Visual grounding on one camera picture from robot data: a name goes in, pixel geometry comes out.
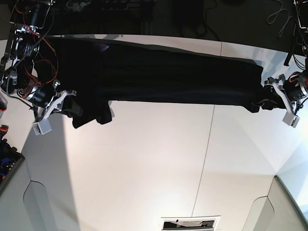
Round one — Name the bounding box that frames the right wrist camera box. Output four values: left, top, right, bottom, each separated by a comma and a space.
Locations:
32, 119, 52, 135

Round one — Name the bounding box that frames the black t-shirt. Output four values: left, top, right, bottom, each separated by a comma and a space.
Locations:
41, 37, 284, 128

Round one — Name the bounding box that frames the grey bin with clothes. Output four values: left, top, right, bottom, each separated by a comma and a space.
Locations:
0, 125, 25, 193

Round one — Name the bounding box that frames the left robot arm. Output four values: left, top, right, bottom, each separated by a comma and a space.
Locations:
261, 0, 308, 117

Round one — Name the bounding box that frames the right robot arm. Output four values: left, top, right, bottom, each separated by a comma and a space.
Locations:
0, 0, 82, 122

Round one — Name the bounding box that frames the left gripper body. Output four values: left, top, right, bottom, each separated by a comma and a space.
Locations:
264, 73, 308, 116

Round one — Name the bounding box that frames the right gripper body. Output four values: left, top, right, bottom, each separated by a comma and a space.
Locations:
23, 80, 77, 122

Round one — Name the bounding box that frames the orange grey tool at edge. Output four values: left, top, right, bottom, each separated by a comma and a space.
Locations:
0, 66, 8, 118

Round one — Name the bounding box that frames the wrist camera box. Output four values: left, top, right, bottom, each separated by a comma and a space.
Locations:
282, 112, 300, 128
32, 119, 52, 135

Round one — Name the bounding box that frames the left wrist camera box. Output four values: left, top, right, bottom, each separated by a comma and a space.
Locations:
282, 112, 300, 128

